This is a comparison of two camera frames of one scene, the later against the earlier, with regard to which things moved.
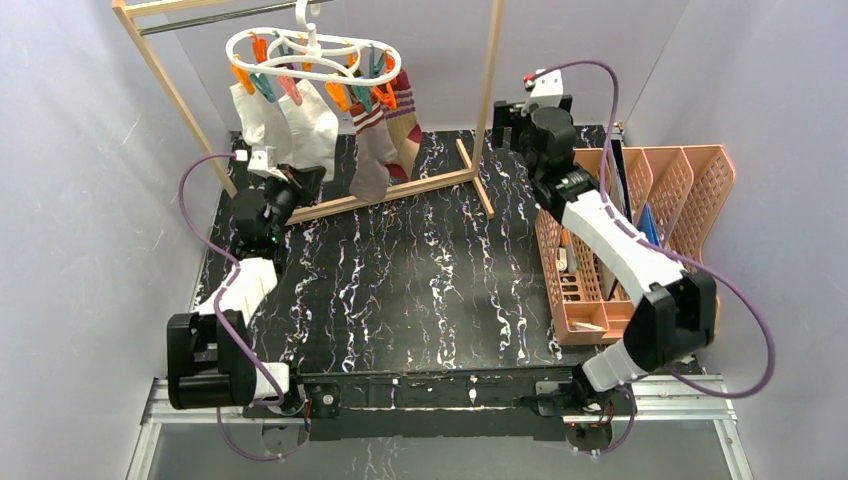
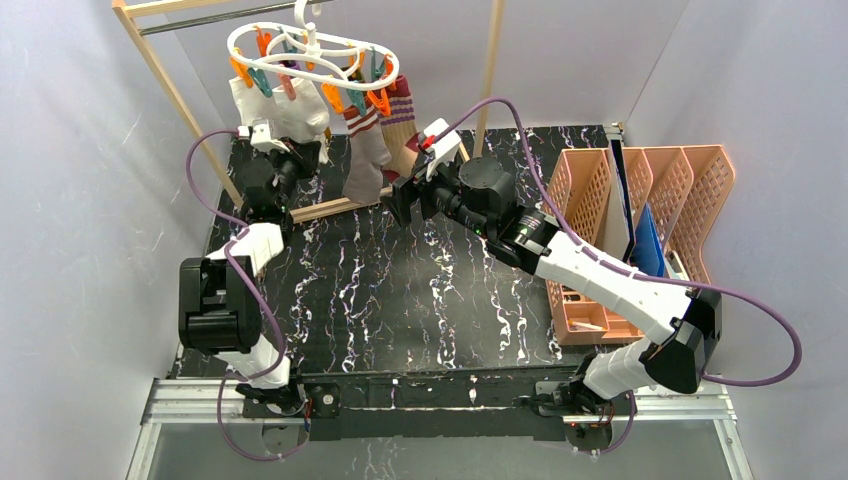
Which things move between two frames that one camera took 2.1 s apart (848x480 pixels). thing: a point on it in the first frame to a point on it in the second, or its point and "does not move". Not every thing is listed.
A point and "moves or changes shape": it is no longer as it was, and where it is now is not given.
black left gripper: [307, 181] to [299, 154]
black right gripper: [504, 116] to [411, 196]
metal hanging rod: [223, 19] does not move
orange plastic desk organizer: [588, 299] does not move
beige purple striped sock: [402, 125] does not move
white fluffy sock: [314, 130] moves or changes shape
